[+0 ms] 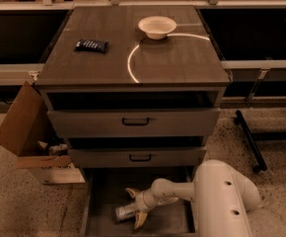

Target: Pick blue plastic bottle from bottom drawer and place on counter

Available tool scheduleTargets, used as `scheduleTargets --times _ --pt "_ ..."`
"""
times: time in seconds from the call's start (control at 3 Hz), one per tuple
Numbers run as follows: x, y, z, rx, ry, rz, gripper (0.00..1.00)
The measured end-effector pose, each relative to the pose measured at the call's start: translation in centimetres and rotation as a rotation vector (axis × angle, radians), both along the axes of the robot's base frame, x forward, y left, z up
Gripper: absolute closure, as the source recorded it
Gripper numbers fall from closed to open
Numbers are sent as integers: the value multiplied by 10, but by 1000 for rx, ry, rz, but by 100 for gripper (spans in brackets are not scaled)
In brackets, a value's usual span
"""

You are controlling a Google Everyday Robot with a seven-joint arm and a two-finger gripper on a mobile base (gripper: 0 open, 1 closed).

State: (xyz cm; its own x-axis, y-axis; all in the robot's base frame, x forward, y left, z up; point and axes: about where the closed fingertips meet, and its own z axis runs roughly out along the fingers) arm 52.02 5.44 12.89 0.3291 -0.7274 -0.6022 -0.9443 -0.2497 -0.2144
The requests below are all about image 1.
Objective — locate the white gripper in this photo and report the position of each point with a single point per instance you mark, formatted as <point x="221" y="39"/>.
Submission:
<point x="140" y="202"/>

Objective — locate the clear plastic water bottle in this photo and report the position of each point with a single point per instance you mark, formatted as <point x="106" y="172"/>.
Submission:
<point x="126" y="211"/>

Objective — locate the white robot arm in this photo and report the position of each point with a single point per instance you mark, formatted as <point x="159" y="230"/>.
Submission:
<point x="221" y="195"/>

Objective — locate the open bottom drawer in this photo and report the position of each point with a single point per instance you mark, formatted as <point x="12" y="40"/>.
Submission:
<point x="107" y="192"/>

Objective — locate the middle grey drawer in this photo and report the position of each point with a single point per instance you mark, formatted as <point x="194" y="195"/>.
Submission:
<point x="138" y="157"/>

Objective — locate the grey drawer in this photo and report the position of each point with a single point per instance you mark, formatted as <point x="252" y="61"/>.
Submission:
<point x="78" y="124"/>
<point x="138" y="157"/>

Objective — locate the top grey drawer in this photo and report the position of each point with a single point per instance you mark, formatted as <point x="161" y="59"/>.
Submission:
<point x="78" y="124"/>

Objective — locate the dark wooden drawer cabinet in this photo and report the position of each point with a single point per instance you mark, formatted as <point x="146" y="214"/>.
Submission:
<point x="180" y="72"/>

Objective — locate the black wheeled stand leg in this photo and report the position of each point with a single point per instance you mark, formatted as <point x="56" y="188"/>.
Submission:
<point x="260" y="163"/>

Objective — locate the open cardboard box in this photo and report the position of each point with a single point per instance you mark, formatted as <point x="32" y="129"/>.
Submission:
<point x="27" y="133"/>

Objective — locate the dark snack bar packet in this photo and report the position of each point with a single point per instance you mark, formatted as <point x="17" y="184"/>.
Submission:
<point x="92" y="45"/>

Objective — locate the white bowl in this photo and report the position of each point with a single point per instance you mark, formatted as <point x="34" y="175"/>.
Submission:
<point x="157" y="27"/>

